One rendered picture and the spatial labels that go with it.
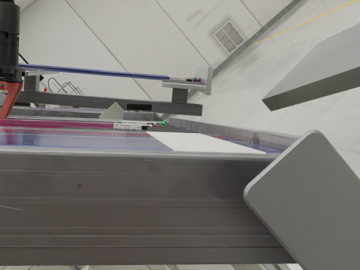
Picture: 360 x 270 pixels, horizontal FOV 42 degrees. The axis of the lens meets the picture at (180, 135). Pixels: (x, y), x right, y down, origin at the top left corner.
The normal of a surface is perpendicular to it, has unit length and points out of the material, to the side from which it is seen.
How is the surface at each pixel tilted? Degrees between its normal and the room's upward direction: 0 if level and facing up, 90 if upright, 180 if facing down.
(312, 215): 90
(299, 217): 90
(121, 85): 90
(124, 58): 90
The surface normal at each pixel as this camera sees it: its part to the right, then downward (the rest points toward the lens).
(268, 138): -0.99, -0.04
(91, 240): 0.15, 0.06
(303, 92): -0.70, 0.66
